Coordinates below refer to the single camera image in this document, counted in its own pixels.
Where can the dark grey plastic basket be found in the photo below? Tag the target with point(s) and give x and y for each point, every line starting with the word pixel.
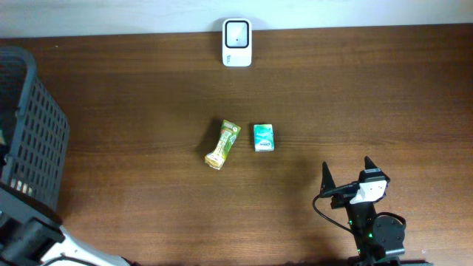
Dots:
pixel 34 130

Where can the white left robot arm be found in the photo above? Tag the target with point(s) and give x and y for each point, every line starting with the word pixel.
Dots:
pixel 33 235

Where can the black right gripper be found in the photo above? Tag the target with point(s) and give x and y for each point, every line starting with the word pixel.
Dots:
pixel 327 182

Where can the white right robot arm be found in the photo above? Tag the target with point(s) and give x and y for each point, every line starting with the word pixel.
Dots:
pixel 379 237

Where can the green snack stick pack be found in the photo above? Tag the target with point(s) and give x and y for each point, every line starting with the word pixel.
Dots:
pixel 228 134

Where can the green tissue pack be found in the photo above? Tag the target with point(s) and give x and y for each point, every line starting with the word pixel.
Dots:
pixel 263 137

